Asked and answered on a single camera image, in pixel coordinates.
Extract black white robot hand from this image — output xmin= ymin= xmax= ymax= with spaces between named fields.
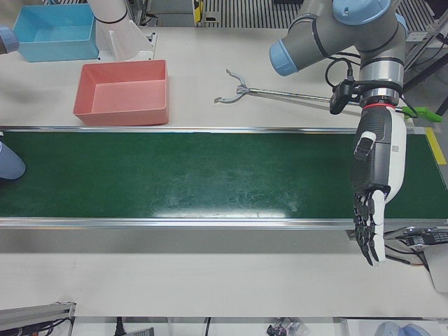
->
xmin=349 ymin=104 xmax=408 ymax=268

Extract white cardboard box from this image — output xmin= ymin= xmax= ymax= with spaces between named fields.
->
xmin=344 ymin=317 xmax=448 ymax=336

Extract pink plastic box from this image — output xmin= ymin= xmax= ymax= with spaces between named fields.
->
xmin=72 ymin=59 xmax=171 ymax=127

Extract light blue plastic box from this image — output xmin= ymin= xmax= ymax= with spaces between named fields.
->
xmin=13 ymin=3 xmax=100 ymax=63

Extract light blue plastic cup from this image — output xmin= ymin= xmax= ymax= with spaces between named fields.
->
xmin=0 ymin=139 xmax=27 ymax=181

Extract yellow tape strip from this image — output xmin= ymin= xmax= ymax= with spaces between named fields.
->
xmin=424 ymin=127 xmax=447 ymax=166

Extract grey flat panel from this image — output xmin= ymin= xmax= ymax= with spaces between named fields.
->
xmin=424 ymin=244 xmax=448 ymax=293

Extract metal claw grabber tool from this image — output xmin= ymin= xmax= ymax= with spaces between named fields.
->
xmin=213 ymin=68 xmax=442 ymax=123

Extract light blue headphones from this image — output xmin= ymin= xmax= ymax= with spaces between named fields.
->
xmin=375 ymin=321 xmax=434 ymax=336

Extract grey ventilation grille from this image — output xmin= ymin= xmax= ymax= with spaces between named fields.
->
xmin=204 ymin=0 xmax=448 ymax=28

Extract plastic bag of screws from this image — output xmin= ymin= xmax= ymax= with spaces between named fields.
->
xmin=266 ymin=318 xmax=309 ymax=336

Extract green belt conveyor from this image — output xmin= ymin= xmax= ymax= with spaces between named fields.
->
xmin=0 ymin=125 xmax=448 ymax=232

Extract white plastic stand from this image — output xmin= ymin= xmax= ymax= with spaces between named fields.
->
xmin=96 ymin=19 xmax=158 ymax=62

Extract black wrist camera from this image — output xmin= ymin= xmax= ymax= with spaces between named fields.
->
xmin=329 ymin=79 xmax=362 ymax=116

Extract black orange wire bundle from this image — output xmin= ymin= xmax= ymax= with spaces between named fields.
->
xmin=384 ymin=225 xmax=448 ymax=269

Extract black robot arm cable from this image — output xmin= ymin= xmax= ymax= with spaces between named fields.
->
xmin=324 ymin=52 xmax=363 ymax=88

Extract yellow black striped post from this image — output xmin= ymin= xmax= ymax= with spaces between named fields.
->
xmin=191 ymin=0 xmax=207 ymax=26

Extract white cylindrical robot pedestal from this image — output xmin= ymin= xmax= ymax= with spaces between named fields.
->
xmin=87 ymin=0 xmax=130 ymax=25

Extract aluminium profile post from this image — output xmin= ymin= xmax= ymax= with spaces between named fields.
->
xmin=0 ymin=300 xmax=77 ymax=336

